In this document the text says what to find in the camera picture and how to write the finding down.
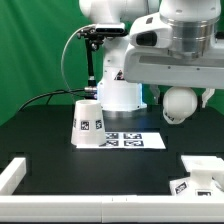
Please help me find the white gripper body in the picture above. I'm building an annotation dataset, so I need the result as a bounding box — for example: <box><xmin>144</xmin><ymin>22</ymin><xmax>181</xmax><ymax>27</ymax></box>
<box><xmin>124</xmin><ymin>44</ymin><xmax>224</xmax><ymax>89</ymax></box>

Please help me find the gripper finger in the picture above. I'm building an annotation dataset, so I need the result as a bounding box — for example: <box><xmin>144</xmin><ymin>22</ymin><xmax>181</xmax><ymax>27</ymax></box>
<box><xmin>150</xmin><ymin>85</ymin><xmax>160</xmax><ymax>105</ymax></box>
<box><xmin>202</xmin><ymin>88</ymin><xmax>215</xmax><ymax>108</ymax></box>

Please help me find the white lamp bulb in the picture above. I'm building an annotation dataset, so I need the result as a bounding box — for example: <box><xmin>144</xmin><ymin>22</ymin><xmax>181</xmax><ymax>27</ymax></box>
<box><xmin>163</xmin><ymin>87</ymin><xmax>198</xmax><ymax>125</ymax></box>

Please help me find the white lamp base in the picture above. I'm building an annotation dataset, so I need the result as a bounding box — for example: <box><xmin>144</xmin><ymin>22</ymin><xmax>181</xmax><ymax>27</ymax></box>
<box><xmin>169</xmin><ymin>155</ymin><xmax>224</xmax><ymax>197</ymax></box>

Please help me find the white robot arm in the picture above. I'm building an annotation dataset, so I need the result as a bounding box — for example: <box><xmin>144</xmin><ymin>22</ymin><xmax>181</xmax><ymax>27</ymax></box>
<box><xmin>79</xmin><ymin>0</ymin><xmax>224</xmax><ymax>112</ymax></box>

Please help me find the white lamp shade cone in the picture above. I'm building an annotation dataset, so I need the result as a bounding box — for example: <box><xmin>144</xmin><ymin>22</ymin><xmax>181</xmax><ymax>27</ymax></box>
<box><xmin>71</xmin><ymin>100</ymin><xmax>106</xmax><ymax>147</ymax></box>

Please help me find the white marker sheet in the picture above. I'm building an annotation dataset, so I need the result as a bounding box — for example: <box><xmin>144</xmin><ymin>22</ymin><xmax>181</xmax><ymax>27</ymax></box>
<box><xmin>99</xmin><ymin>132</ymin><xmax>166</xmax><ymax>150</ymax></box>

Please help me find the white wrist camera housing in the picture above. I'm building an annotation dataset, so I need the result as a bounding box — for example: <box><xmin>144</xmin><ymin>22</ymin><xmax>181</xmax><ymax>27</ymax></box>
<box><xmin>130</xmin><ymin>13</ymin><xmax>172</xmax><ymax>49</ymax></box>

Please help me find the black camera on stand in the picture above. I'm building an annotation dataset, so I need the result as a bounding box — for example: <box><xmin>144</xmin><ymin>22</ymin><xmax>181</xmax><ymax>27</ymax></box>
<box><xmin>77</xmin><ymin>23</ymin><xmax>128</xmax><ymax>39</ymax></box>

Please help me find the black camera stand pole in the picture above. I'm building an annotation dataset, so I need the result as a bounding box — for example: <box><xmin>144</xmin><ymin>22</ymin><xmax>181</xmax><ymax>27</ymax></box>
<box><xmin>85</xmin><ymin>39</ymin><xmax>97</xmax><ymax>99</ymax></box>

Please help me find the black cable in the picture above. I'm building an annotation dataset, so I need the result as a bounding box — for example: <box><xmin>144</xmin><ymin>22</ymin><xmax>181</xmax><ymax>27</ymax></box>
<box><xmin>18</xmin><ymin>88</ymin><xmax>88</xmax><ymax>114</ymax></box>

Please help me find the grey camera cable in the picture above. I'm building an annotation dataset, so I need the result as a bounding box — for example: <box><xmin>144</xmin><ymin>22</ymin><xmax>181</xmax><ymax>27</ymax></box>
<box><xmin>60</xmin><ymin>26</ymin><xmax>92</xmax><ymax>98</ymax></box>

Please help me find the white left fence rail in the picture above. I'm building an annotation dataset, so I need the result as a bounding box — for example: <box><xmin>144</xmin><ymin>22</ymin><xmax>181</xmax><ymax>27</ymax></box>
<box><xmin>0</xmin><ymin>157</ymin><xmax>27</xmax><ymax>196</ymax></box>

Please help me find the white fence rail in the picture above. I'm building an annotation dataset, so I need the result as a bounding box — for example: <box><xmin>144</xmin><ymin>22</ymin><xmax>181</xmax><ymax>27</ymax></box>
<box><xmin>0</xmin><ymin>157</ymin><xmax>27</xmax><ymax>196</ymax></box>
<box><xmin>0</xmin><ymin>196</ymin><xmax>224</xmax><ymax>223</ymax></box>

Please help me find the white front fence rail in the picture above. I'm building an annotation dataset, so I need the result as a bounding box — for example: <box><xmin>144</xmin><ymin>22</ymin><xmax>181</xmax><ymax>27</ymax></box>
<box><xmin>0</xmin><ymin>196</ymin><xmax>224</xmax><ymax>223</ymax></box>

